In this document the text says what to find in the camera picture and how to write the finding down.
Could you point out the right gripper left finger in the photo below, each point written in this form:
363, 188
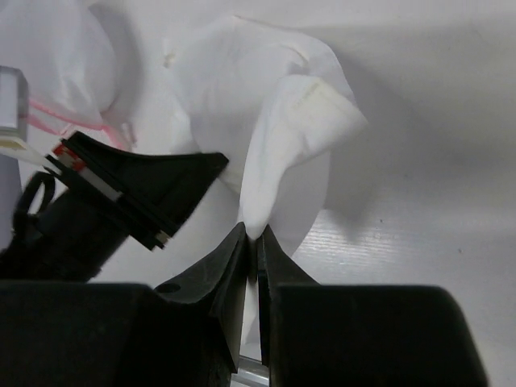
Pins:
214, 288

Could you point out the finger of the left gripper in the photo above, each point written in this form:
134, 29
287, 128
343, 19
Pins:
148, 197

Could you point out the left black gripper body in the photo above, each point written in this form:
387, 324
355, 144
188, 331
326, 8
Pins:
68, 238

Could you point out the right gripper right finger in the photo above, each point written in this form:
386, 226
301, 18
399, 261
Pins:
288, 314

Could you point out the white bra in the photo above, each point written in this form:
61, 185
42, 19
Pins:
274, 102

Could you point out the white mesh laundry bag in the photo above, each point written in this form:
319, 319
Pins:
75, 57

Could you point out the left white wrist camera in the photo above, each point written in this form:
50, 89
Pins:
14, 106

